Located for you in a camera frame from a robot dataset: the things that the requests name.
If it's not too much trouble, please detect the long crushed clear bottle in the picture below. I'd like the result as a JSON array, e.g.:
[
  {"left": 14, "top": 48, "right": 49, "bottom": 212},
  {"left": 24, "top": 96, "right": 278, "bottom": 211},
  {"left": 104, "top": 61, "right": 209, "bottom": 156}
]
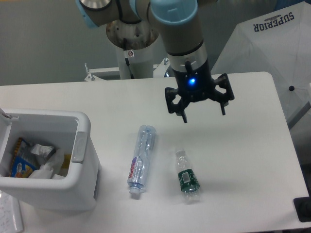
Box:
[{"left": 127, "top": 125, "right": 156, "bottom": 195}]

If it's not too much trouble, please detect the small green label bottle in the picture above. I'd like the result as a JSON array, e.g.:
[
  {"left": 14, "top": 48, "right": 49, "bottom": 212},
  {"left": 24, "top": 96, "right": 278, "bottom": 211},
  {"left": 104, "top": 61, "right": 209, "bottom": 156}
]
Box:
[{"left": 175, "top": 150, "right": 200, "bottom": 204}]

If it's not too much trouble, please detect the white Superior umbrella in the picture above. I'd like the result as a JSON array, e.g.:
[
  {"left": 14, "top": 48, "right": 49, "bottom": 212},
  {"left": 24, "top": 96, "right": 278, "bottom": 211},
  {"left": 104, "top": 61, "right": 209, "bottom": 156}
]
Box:
[{"left": 211, "top": 1, "right": 311, "bottom": 121}]

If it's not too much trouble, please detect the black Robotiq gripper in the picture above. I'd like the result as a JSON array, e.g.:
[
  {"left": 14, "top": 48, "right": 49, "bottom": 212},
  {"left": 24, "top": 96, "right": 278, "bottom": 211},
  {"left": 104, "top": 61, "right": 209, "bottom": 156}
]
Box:
[{"left": 165, "top": 47, "right": 235, "bottom": 124}]

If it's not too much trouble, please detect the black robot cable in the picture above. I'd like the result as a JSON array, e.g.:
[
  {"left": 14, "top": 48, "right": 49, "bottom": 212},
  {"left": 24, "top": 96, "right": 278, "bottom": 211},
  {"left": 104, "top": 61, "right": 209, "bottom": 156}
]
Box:
[{"left": 122, "top": 37, "right": 135, "bottom": 80}]

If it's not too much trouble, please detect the colourful snack wrapper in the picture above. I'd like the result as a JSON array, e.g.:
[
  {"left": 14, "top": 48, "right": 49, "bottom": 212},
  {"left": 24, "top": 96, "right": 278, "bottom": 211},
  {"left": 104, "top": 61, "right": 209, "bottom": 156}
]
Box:
[{"left": 9, "top": 137, "right": 39, "bottom": 178}]

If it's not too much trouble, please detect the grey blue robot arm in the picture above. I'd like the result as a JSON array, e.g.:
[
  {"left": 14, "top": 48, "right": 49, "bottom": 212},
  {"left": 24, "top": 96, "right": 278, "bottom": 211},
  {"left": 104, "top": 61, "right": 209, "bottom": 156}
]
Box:
[{"left": 76, "top": 0, "right": 234, "bottom": 117}]

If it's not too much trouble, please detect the white plastic trash can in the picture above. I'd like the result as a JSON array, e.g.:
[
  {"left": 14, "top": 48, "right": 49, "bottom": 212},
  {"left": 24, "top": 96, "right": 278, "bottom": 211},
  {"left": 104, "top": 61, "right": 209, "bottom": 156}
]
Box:
[{"left": 0, "top": 108, "right": 101, "bottom": 211}]

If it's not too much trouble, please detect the crumpled silver foil wrapper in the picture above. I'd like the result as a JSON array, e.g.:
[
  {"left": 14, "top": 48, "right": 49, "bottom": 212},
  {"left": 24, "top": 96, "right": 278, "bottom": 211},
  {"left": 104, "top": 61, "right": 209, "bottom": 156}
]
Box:
[{"left": 30, "top": 144, "right": 56, "bottom": 164}]

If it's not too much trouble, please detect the white pedestal base frame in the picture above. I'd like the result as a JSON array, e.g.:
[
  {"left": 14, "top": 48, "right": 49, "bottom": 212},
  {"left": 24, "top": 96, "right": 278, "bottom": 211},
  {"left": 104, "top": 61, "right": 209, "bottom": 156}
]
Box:
[{"left": 84, "top": 57, "right": 174, "bottom": 82}]

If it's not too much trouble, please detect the crumpled white tissue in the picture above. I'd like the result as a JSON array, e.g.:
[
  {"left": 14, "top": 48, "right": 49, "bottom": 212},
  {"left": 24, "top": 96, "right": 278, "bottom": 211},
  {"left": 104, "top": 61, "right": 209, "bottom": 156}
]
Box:
[{"left": 28, "top": 148, "right": 66, "bottom": 180}]

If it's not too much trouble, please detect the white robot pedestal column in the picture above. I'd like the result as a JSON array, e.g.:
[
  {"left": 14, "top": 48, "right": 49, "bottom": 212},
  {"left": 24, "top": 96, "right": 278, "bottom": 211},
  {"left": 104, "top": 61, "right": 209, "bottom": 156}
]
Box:
[{"left": 106, "top": 20, "right": 159, "bottom": 80}]

